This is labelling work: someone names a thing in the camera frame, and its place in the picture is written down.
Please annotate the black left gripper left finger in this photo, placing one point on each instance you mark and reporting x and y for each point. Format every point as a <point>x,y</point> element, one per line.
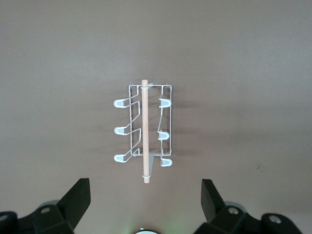
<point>65,214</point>

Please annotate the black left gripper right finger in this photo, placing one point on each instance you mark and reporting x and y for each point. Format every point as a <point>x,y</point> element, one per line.
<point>219,217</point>

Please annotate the brown table cover sheet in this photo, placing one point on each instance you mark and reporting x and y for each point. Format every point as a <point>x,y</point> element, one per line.
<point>48,73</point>

